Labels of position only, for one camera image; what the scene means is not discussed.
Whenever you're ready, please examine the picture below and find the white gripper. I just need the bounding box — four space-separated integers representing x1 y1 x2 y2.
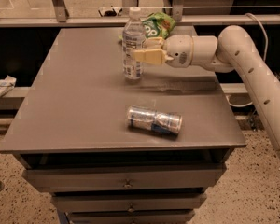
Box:
133 35 193 68

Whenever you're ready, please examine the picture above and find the clear plastic water bottle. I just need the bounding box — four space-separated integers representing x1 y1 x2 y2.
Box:
122 7 146 79

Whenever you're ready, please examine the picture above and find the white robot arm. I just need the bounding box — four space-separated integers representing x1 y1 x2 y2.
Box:
132 25 280 159

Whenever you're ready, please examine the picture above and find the green snack bag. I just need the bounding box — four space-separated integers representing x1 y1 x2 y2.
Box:
123 12 175 39

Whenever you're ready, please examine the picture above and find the black object behind railing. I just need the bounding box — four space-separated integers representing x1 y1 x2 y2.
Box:
98 7 122 17

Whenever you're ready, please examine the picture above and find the crushed silver drink can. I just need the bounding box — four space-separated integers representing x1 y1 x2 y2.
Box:
126 105 183 135

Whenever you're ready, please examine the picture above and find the grey drawer cabinet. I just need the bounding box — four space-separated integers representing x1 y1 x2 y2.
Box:
0 26 247 224

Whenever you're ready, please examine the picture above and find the top grey drawer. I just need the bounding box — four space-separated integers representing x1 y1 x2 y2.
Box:
22 164 226 193

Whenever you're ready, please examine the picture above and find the grey drawer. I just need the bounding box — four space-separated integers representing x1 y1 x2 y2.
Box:
51 193 206 213
22 164 226 193
69 210 195 224

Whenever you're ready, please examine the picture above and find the white crumpled wrapper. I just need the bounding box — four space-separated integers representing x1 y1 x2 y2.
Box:
0 76 17 97

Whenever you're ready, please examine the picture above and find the middle grey drawer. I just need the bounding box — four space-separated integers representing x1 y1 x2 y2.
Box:
51 193 206 213

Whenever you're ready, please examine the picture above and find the bottom grey drawer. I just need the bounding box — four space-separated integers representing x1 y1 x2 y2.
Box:
69 210 195 224

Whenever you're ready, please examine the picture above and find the metal railing frame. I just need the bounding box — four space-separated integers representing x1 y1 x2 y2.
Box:
0 0 280 83

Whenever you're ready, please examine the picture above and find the white cable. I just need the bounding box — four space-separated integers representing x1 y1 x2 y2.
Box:
228 12 270 109

